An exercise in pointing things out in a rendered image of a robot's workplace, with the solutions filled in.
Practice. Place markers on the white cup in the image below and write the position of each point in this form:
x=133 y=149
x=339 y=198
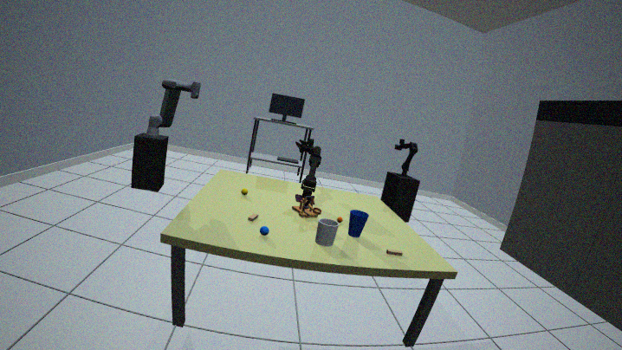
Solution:
x=326 y=232

